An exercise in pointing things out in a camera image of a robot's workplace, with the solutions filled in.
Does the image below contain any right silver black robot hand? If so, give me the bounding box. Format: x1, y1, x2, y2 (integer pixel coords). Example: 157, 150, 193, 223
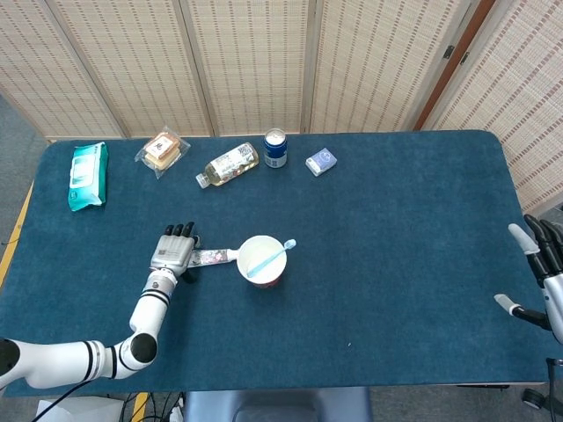
493, 214, 563, 344

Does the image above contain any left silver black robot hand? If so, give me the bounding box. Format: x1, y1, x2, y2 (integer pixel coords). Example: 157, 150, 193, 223
149, 221, 199, 285

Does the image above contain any floral white toothpaste tube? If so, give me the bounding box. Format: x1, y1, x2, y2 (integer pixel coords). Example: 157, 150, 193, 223
189, 247, 241, 269

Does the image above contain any red paper noodle cup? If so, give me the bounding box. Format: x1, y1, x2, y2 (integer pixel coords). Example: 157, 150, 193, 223
236, 235, 289, 289

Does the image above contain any light blue toothbrush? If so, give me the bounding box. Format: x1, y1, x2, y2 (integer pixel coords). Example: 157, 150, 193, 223
246, 238, 297, 279

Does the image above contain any plastic wrapped sandwich cake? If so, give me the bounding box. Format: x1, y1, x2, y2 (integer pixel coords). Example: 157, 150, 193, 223
134, 125, 192, 180

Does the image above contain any floral label tea bottle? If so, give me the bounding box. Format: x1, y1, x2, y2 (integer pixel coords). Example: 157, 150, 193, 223
195, 142, 260, 189

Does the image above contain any black caster wheel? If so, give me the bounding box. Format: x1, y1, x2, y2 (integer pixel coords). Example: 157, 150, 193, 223
522, 387, 547, 411

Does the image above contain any green wet wipes pack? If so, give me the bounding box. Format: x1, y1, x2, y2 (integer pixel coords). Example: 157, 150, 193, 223
67, 141, 109, 213

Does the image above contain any blue drink can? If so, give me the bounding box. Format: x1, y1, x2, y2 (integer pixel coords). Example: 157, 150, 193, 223
264, 127, 289, 169

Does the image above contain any white paper box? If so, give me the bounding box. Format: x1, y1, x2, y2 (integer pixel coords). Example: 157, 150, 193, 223
33, 397, 125, 422

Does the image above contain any blue white tissue pack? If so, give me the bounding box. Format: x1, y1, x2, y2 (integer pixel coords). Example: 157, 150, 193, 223
304, 147, 340, 178

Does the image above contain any blue table cloth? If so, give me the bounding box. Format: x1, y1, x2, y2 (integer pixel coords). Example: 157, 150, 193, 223
0, 129, 558, 398

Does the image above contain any grey blue chair seat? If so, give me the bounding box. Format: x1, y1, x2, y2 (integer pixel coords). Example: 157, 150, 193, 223
182, 386, 375, 422

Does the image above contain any woven bamboo folding screen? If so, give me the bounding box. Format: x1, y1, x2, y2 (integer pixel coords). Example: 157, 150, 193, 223
0, 0, 563, 221

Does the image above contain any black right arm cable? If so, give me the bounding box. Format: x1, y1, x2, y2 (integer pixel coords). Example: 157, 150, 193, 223
545, 358, 563, 422

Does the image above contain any black floor cable bundle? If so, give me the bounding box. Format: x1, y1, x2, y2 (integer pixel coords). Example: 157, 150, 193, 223
122, 390, 188, 422

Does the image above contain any brown wooden post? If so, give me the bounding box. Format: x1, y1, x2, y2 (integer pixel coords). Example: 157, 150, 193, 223
413, 0, 498, 132

